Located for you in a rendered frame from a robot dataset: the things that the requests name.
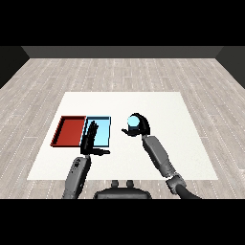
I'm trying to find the light blue shallow open box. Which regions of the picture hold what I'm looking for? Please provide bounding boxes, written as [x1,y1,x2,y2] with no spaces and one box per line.
[80,116,112,148]

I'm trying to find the dark grey robot body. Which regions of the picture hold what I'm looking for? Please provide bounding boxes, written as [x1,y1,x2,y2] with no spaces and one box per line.
[93,180,152,200]

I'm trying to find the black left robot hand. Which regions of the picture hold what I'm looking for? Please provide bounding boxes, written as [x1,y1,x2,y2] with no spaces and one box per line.
[79,121,111,157]

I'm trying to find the red shallow open box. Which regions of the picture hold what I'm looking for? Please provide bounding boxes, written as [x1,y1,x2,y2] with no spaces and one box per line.
[50,115,87,148]

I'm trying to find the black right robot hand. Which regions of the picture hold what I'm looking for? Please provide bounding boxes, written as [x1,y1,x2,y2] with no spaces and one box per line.
[121,112,151,138]

